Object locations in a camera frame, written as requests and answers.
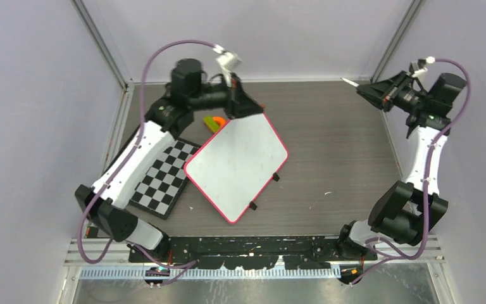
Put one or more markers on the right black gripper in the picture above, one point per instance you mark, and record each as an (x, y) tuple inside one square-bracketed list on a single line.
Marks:
[(397, 82)]

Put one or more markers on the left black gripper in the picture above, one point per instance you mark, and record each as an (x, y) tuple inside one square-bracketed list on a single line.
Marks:
[(240, 105)]

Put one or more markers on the orange green toy block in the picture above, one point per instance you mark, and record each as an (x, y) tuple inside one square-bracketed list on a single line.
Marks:
[(214, 123)]

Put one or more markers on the white marker pen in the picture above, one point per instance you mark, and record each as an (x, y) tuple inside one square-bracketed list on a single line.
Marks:
[(350, 82)]

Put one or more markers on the pink framed whiteboard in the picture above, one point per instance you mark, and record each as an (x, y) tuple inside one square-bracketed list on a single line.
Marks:
[(234, 166)]

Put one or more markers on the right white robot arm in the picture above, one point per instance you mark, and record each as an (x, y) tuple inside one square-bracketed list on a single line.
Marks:
[(412, 206)]

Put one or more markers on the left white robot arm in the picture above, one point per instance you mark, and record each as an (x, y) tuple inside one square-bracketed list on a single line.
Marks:
[(105, 201)]

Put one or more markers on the black white checkerboard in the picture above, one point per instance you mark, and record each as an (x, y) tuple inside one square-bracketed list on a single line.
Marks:
[(163, 184)]

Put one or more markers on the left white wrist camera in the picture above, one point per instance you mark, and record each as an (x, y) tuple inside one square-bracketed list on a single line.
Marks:
[(228, 62)]

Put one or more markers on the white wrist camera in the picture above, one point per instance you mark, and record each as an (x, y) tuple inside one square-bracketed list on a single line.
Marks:
[(419, 67), (228, 62)]

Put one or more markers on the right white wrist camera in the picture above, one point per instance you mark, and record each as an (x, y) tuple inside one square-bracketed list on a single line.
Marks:
[(419, 67)]

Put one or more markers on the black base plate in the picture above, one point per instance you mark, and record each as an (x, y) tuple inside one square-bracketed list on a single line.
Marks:
[(255, 252)]

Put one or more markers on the aluminium front rail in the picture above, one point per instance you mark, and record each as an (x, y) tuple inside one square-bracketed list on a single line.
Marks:
[(124, 261)]

